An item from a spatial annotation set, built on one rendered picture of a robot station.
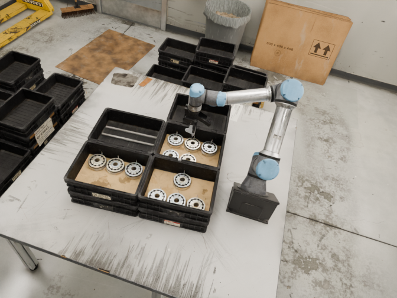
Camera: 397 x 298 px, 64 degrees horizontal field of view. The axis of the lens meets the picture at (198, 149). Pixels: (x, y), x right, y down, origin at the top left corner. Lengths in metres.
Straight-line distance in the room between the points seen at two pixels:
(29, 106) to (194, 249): 1.83
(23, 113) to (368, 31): 3.89
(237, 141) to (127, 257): 1.12
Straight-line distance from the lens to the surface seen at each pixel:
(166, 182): 1.85
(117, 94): 2.60
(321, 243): 2.93
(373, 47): 4.71
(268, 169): 1.67
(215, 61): 3.41
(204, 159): 1.98
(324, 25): 4.35
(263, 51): 4.42
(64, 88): 3.23
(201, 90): 1.62
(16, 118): 2.85
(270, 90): 1.81
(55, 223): 1.93
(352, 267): 2.96
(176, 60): 3.53
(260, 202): 1.81
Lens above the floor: 2.34
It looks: 48 degrees down
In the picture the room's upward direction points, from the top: 11 degrees clockwise
